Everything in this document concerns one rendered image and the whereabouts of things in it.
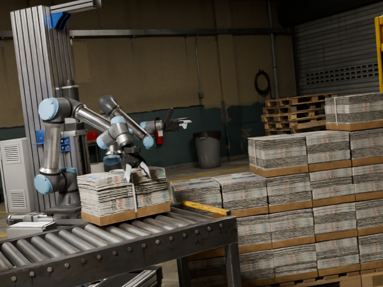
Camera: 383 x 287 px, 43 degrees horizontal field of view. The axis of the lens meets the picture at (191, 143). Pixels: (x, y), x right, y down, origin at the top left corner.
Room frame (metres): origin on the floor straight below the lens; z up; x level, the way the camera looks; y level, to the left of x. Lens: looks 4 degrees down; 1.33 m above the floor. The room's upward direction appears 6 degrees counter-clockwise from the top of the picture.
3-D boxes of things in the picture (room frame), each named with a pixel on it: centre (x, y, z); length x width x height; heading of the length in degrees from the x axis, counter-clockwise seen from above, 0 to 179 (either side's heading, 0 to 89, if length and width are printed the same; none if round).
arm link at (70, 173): (2.86, 0.75, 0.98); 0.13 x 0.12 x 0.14; 149
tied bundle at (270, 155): (3.27, -0.56, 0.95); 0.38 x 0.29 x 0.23; 8
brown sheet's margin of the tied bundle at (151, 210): (2.55, 0.28, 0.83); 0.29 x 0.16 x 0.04; 30
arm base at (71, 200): (2.86, 0.75, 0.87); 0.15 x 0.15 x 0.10
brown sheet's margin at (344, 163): (3.31, -0.85, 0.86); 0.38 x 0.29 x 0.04; 8
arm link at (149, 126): (3.46, 0.29, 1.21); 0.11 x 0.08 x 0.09; 92
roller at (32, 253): (2.05, 0.72, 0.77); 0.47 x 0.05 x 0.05; 30
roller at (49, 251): (2.08, 0.66, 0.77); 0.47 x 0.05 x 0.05; 30
